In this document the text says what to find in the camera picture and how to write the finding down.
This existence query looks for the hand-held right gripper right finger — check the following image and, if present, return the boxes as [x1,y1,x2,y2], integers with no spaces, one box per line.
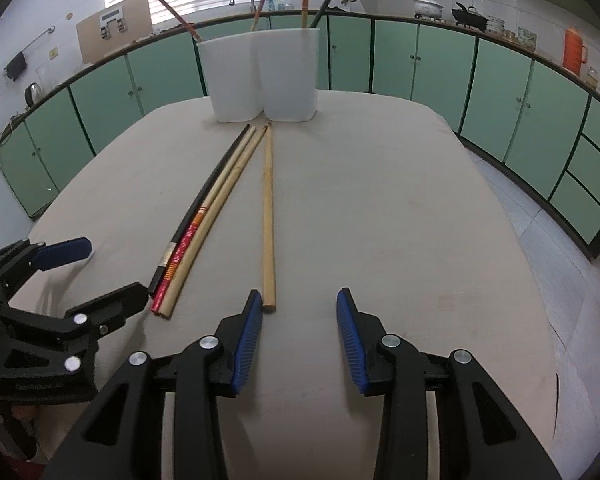
[336,287,563,480]

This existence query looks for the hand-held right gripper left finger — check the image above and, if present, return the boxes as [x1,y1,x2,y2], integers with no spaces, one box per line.
[45,288,265,480]

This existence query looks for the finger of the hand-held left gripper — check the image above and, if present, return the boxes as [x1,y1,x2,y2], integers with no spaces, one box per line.
[0,281,150,343]
[0,236,93,307]

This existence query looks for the black chopstick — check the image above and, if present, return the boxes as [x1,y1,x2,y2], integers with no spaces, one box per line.
[310,0,344,29]
[148,124,251,295]

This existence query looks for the plain bamboo chopstick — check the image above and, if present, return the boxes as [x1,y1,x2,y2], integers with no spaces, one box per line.
[261,122,277,309]
[159,124,272,320]

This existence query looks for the white plastic utensil holder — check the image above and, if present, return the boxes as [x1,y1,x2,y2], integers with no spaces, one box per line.
[196,27,322,123]

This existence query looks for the dark hanging towel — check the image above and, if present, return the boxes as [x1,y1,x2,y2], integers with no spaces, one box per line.
[5,52,28,81]

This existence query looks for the metal towel bar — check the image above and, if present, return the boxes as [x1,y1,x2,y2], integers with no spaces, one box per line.
[7,25,56,68]

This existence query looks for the green base cabinets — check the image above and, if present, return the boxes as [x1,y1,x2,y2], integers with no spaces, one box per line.
[0,12,600,261]

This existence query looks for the white cooking pot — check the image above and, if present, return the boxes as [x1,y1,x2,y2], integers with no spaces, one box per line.
[412,0,443,20]

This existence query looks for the black wok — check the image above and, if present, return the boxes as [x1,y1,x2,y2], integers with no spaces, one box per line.
[451,2,488,28]

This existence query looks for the orange thermos flask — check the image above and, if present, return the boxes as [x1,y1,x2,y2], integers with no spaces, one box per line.
[562,25,590,75]

